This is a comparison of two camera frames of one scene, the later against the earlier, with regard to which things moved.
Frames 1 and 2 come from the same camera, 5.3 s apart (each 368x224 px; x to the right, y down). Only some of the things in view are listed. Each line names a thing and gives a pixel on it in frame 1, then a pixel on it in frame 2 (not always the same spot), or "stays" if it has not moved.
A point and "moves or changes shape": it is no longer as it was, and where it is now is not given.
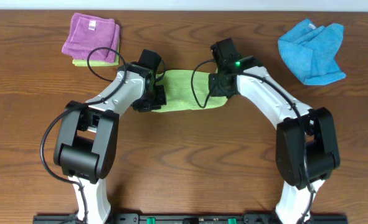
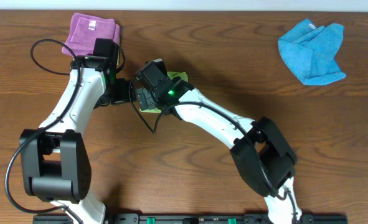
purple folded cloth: x=88 y=32 stays
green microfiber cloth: x=179 y=93 moves or changes shape
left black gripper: x=158 y=98 → x=121 y=90
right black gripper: x=217 y=84 → x=144 y=98
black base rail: x=191 y=218 stays
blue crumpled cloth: x=310 y=52 stays
